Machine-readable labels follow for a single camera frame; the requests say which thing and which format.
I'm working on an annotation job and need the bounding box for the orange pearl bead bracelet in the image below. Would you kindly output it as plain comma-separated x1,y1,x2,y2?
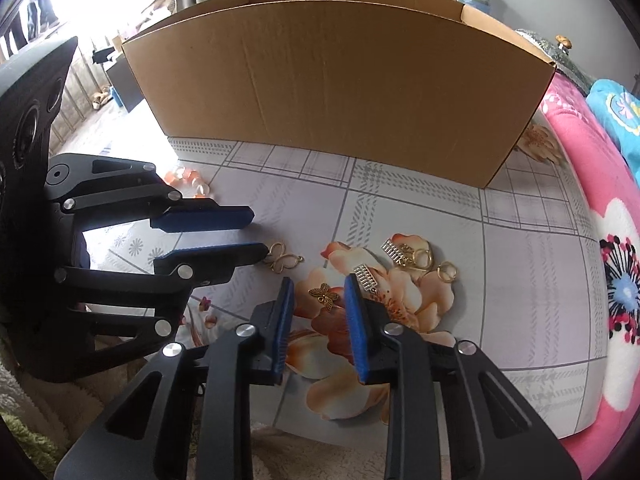
162,164,216,201

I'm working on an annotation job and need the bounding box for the gold butterfly outline pendant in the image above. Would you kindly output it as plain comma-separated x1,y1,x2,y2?
262,242,305,274

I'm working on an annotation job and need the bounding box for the small gold butterfly charm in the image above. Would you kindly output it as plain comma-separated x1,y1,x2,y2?
308,283,341,311

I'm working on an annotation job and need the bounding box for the silver rhinestone bar earring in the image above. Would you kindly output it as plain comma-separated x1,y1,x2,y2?
352,264,378,295

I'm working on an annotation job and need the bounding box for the dark grey cabinet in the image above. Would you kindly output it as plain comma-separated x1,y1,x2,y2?
105,53,144,113

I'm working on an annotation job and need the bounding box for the pink floral blanket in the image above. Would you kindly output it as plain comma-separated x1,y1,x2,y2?
537,71,640,480

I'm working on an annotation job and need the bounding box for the green fuzzy sleeve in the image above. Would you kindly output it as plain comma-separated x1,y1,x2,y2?
1,344,70,479

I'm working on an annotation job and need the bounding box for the brown cardboard box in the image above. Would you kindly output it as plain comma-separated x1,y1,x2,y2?
124,0,555,188

